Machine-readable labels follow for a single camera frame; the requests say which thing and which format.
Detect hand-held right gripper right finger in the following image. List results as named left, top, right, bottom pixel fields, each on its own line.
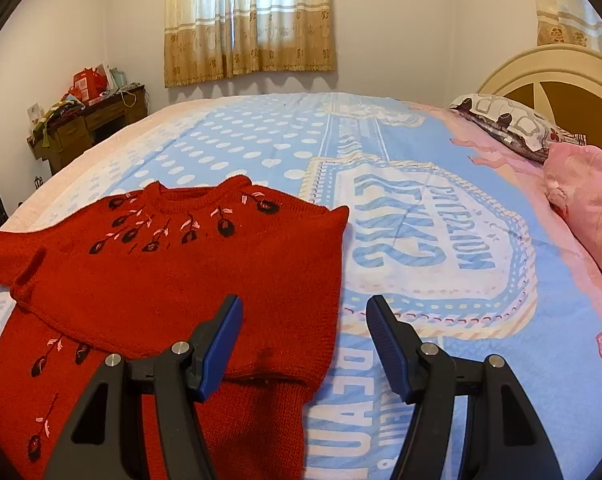
left=366, top=294, right=564, bottom=480

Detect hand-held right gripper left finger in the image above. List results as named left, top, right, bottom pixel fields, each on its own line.
left=43, top=294, right=245, bottom=480

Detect red knitted sweater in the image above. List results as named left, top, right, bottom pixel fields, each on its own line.
left=0, top=176, right=350, bottom=480

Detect blue printed blanket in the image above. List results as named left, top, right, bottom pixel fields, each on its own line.
left=0, top=92, right=602, bottom=480

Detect pink quilt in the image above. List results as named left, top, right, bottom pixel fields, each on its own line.
left=543, top=144, right=602, bottom=306

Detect brown wooden desk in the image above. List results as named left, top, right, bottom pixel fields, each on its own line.
left=25, top=85, right=149, bottom=176

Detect patterned grey pillow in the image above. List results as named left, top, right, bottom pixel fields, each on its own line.
left=448, top=94, right=588, bottom=163

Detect colourful cloth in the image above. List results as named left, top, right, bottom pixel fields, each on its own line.
left=33, top=100, right=84, bottom=148

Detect pale green bag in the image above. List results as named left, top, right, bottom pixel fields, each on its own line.
left=98, top=64, right=129, bottom=93

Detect red gift bag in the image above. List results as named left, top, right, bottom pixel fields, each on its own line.
left=72, top=67, right=106, bottom=106

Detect cream wooden headboard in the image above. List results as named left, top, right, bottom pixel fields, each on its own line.
left=478, top=44, right=602, bottom=153

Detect beige patterned curtain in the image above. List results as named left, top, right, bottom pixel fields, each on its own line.
left=535, top=0, right=602, bottom=63
left=163, top=0, right=338, bottom=88

